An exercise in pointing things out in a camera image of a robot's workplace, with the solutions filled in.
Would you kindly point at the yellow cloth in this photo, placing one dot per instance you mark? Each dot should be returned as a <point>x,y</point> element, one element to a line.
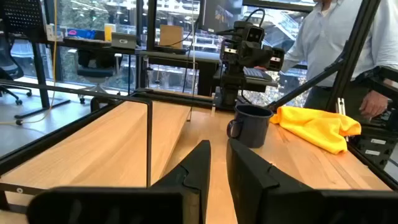
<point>317,127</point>

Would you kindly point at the black table edge rail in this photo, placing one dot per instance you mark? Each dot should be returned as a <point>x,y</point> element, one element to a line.
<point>53,137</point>

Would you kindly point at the black office desk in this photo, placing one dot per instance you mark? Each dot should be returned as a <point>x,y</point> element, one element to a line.
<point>186,62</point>

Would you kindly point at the person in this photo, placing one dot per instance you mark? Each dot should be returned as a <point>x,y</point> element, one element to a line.
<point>329,34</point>

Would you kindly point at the black aluminium frame strut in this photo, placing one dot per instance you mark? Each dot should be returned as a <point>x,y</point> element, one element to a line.
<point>351,53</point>

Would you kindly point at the dark blue enamel mug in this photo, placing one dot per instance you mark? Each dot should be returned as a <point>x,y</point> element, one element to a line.
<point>252,127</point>

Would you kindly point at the grey laptop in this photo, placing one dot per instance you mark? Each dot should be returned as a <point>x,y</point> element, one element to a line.
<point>123,40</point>

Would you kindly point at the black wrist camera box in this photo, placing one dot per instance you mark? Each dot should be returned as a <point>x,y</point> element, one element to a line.
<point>252,32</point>

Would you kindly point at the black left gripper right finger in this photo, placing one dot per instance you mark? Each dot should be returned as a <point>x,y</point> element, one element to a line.
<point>248,180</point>

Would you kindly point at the black perforated panel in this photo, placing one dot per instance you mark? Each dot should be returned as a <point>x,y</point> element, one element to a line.
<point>23,18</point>

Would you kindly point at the person's hand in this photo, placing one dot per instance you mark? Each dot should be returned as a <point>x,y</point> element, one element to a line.
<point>371,104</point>

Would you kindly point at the black computer keyboard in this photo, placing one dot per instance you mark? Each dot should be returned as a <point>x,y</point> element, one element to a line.
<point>256,74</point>

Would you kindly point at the yellow box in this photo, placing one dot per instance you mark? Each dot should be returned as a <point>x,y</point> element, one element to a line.
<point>109,32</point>

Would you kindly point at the cardboard box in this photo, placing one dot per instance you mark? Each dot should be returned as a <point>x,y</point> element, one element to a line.
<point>171,36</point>

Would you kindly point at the wooden shelf with black frame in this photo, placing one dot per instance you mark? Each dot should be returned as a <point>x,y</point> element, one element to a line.
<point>93,146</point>

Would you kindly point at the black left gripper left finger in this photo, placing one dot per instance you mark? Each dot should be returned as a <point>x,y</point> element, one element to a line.
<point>192,174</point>

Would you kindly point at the black computer monitor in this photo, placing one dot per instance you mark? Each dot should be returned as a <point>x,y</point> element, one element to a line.
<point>219,14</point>

